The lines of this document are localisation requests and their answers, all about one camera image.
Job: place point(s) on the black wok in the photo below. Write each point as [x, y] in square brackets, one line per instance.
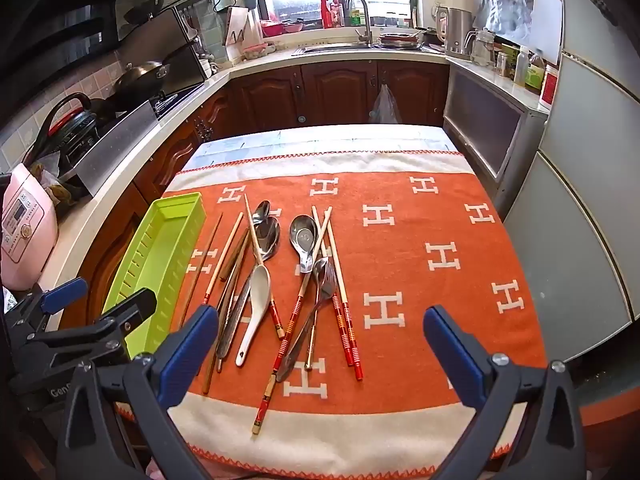
[142, 75]

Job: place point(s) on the light blue tablecloth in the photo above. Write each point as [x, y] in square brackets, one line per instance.
[325, 140]

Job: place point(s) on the wooden kitchen cabinets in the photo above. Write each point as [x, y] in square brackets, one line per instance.
[325, 90]

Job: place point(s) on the gas stove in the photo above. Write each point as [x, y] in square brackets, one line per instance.
[172, 102]

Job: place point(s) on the stainless steel splash panel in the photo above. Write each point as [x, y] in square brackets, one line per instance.
[117, 147]

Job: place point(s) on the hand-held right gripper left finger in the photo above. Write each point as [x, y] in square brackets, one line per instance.
[182, 355]

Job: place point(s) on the green plastic cutlery tray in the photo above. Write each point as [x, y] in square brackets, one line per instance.
[165, 240]

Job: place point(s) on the pink rice cooker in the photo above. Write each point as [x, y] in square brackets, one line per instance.
[25, 220]

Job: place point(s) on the stack of dishes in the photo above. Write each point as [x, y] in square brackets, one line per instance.
[400, 39]

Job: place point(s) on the orange patterned blanket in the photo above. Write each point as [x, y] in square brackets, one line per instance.
[400, 270]

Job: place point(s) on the white ceramic spoon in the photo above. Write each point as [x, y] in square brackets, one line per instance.
[252, 305]

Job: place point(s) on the hanging frying pan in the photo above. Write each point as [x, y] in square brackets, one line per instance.
[147, 9]

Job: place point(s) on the black pressure cooker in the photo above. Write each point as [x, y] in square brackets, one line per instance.
[75, 127]

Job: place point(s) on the steel sink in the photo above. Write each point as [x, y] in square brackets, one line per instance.
[332, 49]

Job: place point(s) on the green bottle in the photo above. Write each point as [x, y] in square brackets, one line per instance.
[355, 15]

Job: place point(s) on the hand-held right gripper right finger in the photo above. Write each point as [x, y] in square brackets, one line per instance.
[452, 355]

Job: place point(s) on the silver foil sheet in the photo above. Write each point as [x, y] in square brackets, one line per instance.
[515, 0]

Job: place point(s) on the hanging plastic bag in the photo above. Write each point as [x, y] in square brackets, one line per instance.
[385, 106]

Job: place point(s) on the grey cabinet with dark door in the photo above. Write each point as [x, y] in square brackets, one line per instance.
[492, 120]

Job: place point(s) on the red basket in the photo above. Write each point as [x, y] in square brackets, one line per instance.
[275, 27]

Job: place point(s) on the pink dish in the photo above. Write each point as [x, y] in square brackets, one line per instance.
[257, 51]

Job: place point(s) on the steel kitchen faucet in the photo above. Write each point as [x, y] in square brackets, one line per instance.
[368, 27]

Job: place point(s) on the steel fork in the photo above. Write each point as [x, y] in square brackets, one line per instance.
[327, 282]

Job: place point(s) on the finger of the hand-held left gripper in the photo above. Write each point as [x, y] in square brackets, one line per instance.
[65, 292]
[135, 306]

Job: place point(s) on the yellow food bag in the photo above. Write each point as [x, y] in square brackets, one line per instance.
[57, 187]

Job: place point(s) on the steel electric kettle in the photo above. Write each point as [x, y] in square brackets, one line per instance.
[457, 35]

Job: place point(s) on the glass jug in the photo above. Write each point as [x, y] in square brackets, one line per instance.
[482, 47]

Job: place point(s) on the white plastic bottle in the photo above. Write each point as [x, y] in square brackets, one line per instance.
[521, 65]

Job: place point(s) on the red label container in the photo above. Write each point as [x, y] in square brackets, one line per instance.
[550, 87]

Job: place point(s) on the short steel soup spoon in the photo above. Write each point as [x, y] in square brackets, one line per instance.
[305, 235]

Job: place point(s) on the wooden cutting board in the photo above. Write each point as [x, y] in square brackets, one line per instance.
[242, 25]

